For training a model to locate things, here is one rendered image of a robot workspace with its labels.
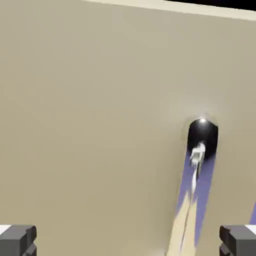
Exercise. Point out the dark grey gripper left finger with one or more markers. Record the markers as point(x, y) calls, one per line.
point(16, 241)

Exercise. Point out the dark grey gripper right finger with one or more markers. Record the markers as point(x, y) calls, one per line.
point(240, 242)

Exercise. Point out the beige cabinet door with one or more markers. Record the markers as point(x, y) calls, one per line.
point(90, 124)

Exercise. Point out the beige painted cabinet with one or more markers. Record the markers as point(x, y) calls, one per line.
point(180, 5)

